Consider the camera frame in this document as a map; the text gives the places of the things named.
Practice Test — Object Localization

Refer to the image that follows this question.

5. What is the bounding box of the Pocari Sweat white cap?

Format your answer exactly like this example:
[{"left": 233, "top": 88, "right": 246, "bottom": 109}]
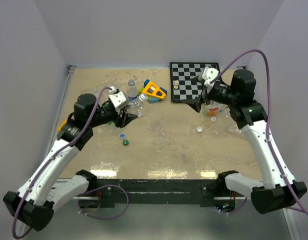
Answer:
[{"left": 119, "top": 133, "right": 126, "bottom": 139}]

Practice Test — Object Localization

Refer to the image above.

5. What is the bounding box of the green bottle cap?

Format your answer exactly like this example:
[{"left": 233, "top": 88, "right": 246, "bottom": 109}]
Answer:
[{"left": 122, "top": 140, "right": 129, "bottom": 146}]

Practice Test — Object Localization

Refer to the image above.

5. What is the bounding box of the Pepsi label clear bottle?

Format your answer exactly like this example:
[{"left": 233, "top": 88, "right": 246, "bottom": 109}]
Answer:
[{"left": 127, "top": 79, "right": 138, "bottom": 102}]

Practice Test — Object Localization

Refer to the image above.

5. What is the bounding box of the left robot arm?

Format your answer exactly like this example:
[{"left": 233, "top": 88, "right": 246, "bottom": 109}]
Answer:
[{"left": 3, "top": 89, "right": 137, "bottom": 231}]

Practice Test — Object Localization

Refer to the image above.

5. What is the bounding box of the clear fruit drink bottle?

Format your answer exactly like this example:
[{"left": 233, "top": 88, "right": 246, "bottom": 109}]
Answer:
[{"left": 203, "top": 101, "right": 225, "bottom": 117}]

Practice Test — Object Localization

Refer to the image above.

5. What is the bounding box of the clear bottle yellow cap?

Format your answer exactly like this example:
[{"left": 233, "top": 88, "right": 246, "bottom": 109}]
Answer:
[{"left": 127, "top": 93, "right": 148, "bottom": 114}]

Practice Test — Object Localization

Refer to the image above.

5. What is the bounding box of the black white chessboard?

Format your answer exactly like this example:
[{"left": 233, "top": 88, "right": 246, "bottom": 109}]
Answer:
[{"left": 169, "top": 62, "right": 220, "bottom": 103}]

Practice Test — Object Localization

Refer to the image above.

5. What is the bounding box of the teal green toy block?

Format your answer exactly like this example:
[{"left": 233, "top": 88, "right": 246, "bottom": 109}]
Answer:
[{"left": 148, "top": 97, "right": 161, "bottom": 104}]

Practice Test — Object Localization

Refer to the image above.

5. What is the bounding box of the yellow triangle toy block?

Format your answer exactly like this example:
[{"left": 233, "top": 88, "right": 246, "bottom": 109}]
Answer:
[{"left": 143, "top": 81, "right": 167, "bottom": 100}]

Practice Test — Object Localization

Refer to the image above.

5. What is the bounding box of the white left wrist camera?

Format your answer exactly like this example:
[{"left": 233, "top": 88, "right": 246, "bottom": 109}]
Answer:
[{"left": 109, "top": 86, "right": 129, "bottom": 110}]

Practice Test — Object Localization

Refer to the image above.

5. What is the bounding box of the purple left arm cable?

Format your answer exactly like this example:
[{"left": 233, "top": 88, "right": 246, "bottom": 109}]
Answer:
[{"left": 12, "top": 86, "right": 131, "bottom": 240}]

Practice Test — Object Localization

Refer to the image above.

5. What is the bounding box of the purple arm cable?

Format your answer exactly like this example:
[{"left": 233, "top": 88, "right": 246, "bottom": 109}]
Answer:
[
  {"left": 12, "top": 86, "right": 131, "bottom": 240},
  {"left": 211, "top": 49, "right": 308, "bottom": 221}
]

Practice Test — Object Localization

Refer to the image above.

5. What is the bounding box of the yellow triangle toy frame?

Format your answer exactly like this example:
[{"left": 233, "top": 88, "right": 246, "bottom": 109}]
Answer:
[{"left": 58, "top": 120, "right": 67, "bottom": 132}]

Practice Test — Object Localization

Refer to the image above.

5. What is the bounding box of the black table edge rail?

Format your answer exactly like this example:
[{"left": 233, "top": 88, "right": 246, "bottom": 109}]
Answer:
[{"left": 56, "top": 169, "right": 257, "bottom": 210}]

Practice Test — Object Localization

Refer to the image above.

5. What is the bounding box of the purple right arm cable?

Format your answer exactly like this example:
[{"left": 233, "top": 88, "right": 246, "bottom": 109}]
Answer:
[{"left": 211, "top": 49, "right": 308, "bottom": 221}]

